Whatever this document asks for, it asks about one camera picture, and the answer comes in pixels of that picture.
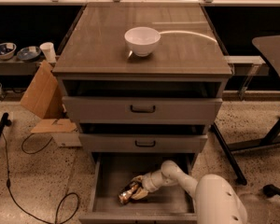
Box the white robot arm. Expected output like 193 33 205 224
133 161 247 224

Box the grey middle drawer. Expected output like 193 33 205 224
79 133 207 153

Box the grey drawer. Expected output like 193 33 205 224
63 96 222 125
79 153 197 224
79 133 207 153

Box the grey bottom drawer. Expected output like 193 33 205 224
79 153 197 224

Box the grey drawer cabinet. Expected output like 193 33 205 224
51 2 233 161

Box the grey top drawer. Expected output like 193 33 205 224
63 96 222 125

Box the white bowl on counter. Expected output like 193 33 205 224
124 27 161 57

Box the brown cardboard box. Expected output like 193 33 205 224
21 61 77 133

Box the black caster foot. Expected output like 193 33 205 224
262 184 280 198

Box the white paper cup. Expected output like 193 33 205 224
40 42 56 63

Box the blue patterned bowl right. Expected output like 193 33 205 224
17 46 41 63

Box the blue patterned bowl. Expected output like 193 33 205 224
17 46 41 63
0 42 17 61

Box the grey side shelf left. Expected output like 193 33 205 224
0 56 45 76

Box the blue patterned bowl left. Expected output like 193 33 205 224
0 42 17 61

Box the dark side table top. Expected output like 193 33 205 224
252 35 280 77

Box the black table leg frame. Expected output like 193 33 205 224
210 118 280 186

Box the black floor cable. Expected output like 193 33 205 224
0 117 81 224

